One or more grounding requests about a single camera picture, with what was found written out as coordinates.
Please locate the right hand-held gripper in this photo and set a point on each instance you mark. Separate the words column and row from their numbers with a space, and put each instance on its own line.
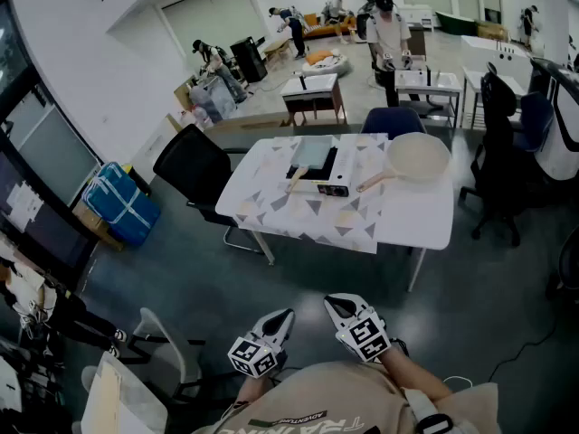
column 366, row 337

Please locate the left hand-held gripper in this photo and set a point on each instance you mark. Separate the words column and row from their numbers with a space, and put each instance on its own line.
column 253, row 357

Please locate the white portable induction cooktop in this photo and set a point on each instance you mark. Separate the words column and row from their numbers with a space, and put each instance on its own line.
column 340, row 172

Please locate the rectangular pan with wooden handle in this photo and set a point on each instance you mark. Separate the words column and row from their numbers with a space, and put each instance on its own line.
column 313, row 152

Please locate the person's right forearm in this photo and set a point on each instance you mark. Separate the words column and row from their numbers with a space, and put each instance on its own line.
column 418, row 375

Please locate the person's left forearm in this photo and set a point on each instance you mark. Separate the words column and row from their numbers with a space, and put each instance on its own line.
column 251, row 391

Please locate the person's beige shirt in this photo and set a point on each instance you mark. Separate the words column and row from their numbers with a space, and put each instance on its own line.
column 316, row 400

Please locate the triangle patterned tablecloth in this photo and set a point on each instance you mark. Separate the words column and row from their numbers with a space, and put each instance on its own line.
column 289, row 217

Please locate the grey office chair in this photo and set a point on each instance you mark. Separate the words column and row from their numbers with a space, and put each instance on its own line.
column 158, row 346

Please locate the white desk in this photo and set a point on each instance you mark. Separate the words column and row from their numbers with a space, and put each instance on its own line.
column 135, row 407

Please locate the round beige pan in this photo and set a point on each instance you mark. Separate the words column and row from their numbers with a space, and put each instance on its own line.
column 418, row 156

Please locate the black mesh chair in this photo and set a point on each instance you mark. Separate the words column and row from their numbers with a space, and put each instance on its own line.
column 194, row 165

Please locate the dark blue chair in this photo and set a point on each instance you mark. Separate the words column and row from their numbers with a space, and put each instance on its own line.
column 391, row 120
column 534, row 120

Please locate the black bin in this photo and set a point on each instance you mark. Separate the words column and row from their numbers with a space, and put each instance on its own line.
column 138, row 181

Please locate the blue wrapped bundle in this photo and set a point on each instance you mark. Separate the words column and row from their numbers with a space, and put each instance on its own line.
column 118, row 201

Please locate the cardboard box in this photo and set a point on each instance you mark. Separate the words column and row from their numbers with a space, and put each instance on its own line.
column 92, row 226

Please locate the wooden sink cabinet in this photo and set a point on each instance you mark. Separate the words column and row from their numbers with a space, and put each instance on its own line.
column 312, row 95

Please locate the black high-back office chair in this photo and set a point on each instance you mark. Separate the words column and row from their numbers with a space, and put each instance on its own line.
column 495, row 152

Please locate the white filled bags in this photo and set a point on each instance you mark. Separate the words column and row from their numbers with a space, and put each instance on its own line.
column 196, row 118

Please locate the black round chair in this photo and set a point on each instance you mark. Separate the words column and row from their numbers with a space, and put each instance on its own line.
column 567, row 265

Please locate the black faucet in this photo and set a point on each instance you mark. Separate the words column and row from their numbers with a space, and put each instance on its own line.
column 428, row 76
column 304, row 83

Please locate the translucent plastic bin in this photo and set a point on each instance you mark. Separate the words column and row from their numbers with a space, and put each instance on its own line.
column 212, row 100

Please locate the white round cushion bed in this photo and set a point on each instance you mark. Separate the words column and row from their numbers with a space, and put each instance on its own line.
column 337, row 66

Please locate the orange pillow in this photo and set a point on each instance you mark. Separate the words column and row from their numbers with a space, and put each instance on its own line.
column 319, row 56

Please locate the black cabinet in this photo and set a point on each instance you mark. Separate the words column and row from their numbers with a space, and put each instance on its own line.
column 249, row 59

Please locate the low wooden table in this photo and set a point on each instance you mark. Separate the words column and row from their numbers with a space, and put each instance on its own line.
column 277, row 49

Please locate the white black machine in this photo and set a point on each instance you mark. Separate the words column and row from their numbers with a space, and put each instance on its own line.
column 561, row 138

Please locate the orange sofa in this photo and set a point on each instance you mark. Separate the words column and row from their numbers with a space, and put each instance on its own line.
column 316, row 27

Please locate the white bathtub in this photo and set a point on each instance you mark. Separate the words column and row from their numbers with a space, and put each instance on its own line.
column 488, row 50

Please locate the white low cabinet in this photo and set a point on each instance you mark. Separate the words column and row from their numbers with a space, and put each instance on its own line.
column 416, row 16

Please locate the green bathtub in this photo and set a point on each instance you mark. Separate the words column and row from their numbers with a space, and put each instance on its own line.
column 454, row 23

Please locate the wooden crate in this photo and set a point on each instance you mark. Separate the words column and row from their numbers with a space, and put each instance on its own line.
column 492, row 30

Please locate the metal frame sink table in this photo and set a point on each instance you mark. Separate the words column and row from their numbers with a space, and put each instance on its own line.
column 445, row 84

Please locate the metal frame white table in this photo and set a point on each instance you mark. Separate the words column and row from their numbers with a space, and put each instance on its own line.
column 472, row 82

